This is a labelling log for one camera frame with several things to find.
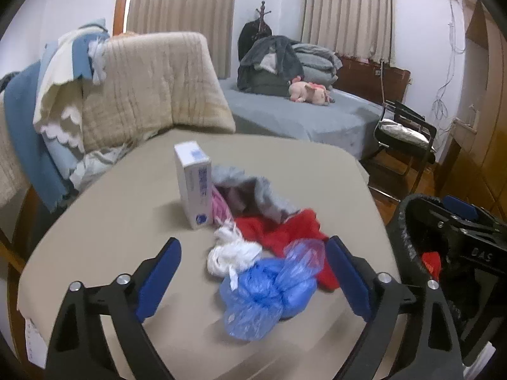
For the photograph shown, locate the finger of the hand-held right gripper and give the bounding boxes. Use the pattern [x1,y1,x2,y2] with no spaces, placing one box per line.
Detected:
[420,202,470,243]
[443,195,500,228]

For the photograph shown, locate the cream scalloped blanket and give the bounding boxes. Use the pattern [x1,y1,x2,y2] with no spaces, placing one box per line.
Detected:
[33,32,99,153]

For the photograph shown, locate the folded grey duvet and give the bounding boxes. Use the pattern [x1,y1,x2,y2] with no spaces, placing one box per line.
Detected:
[291,43,343,90]

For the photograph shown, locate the red plastic bag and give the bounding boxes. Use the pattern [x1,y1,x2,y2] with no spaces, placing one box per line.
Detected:
[421,251,442,282]

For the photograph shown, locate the beige covered table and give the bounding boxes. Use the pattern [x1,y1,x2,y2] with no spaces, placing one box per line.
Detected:
[16,127,401,380]

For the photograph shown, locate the white plastic bag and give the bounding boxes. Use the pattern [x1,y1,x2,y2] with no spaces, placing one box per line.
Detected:
[207,222,263,289]

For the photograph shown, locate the dark grey fleece blanket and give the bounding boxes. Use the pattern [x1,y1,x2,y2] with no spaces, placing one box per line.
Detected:
[238,35,304,92]

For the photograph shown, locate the wooden window frame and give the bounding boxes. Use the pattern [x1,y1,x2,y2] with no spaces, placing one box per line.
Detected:
[113,0,134,36]

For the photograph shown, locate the wooden headboard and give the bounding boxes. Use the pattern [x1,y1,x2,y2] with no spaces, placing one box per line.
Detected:
[337,55,411,106]

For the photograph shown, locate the white box with blue print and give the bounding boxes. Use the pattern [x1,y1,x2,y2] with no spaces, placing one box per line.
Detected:
[174,140,213,230]

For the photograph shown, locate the black-lined trash bin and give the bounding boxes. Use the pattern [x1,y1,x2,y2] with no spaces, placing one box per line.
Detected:
[386,194,507,365]

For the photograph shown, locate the white cloth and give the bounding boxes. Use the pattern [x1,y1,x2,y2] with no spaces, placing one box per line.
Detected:
[259,53,279,74]

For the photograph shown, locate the dark grey cloth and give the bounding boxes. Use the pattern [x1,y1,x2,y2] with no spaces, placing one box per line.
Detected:
[0,72,20,92]

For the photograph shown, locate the light blue blanket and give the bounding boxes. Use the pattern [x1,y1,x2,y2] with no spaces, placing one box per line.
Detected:
[40,18,112,88]

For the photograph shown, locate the bed with grey sheet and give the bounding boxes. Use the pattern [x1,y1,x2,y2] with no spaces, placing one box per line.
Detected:
[217,77,387,162]

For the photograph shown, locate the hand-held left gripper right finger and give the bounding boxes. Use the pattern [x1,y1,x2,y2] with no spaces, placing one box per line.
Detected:
[325,235,465,380]

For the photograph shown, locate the pink and white box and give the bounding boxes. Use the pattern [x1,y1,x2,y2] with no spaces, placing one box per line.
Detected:
[212,188,235,224]

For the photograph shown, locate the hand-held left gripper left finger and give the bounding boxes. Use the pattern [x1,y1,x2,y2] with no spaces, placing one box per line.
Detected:
[47,237,183,380]

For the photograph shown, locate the black cantilever chair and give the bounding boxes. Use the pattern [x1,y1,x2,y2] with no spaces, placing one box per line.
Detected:
[366,99,437,202]

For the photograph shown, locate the hanging wall cables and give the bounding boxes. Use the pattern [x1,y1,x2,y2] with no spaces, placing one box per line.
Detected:
[430,0,467,127]

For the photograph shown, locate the silver seat cushion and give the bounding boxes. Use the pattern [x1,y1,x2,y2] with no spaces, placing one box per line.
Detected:
[378,119,431,145]

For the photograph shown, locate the blue plastic bag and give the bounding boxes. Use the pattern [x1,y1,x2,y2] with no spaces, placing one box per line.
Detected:
[220,239,326,341]

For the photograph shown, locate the wooden wardrobe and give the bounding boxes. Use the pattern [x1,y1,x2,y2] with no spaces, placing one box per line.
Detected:
[436,0,507,222]

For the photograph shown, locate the folded olive blanket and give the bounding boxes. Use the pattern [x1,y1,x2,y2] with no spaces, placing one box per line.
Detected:
[238,67,296,98]

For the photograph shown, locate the wooden coat rack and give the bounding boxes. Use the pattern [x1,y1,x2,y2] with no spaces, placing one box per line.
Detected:
[253,1,273,38]

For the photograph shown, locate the pink plush pig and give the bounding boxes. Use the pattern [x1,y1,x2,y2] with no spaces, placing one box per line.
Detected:
[288,81,335,106]

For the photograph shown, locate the narrow beige curtain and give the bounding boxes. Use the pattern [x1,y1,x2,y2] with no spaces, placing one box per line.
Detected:
[302,0,396,68]

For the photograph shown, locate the wide beige curtain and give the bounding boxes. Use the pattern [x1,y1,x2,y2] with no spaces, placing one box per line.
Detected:
[127,0,238,80]

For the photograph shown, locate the dark jacket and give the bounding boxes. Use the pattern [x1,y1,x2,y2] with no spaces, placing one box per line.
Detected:
[238,20,274,63]

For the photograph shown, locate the red knit glove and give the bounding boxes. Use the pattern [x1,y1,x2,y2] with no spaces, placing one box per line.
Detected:
[234,208,341,290]

